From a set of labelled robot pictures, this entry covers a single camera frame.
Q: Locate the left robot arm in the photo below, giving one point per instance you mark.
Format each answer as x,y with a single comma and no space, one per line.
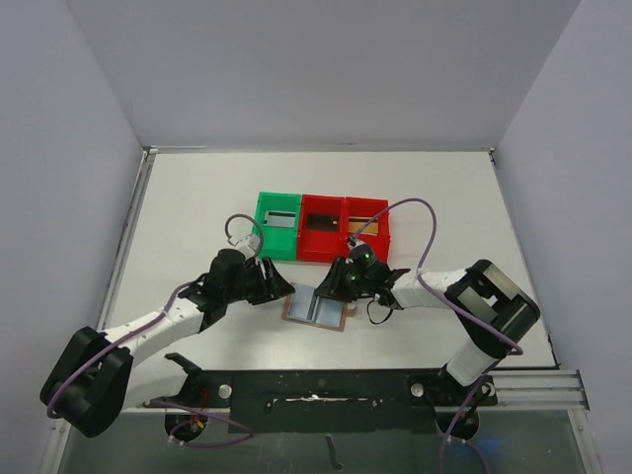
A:
123,345

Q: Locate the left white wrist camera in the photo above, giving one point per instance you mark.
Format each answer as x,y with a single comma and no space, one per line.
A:
249,245

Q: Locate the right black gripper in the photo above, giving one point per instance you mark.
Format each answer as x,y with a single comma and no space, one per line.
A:
340,278

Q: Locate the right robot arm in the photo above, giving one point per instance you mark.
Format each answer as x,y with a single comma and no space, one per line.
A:
495,313

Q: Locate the silver card in green bin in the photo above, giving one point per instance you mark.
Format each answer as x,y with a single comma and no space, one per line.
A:
280,218

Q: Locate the red double plastic bin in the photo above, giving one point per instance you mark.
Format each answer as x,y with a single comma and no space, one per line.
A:
325,246

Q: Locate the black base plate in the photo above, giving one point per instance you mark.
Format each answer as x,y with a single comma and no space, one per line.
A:
311,402

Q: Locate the gold card in red bin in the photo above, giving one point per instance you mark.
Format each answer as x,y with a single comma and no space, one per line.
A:
363,225

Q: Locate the aluminium rail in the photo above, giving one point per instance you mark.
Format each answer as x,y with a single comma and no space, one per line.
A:
538,390
128,229

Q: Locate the tan leather card holder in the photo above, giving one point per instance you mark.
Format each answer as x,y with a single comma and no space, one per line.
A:
306,308

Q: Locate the aluminium left rail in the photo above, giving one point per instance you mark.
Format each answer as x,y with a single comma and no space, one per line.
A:
128,229

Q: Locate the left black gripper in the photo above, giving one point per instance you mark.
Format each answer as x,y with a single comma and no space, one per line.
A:
273,287

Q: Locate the green plastic bin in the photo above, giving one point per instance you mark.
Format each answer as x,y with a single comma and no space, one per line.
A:
280,244

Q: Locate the black card in red bin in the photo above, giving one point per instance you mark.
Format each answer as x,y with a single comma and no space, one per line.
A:
323,222

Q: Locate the aluminium front rail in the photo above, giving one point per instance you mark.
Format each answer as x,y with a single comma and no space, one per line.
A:
538,390

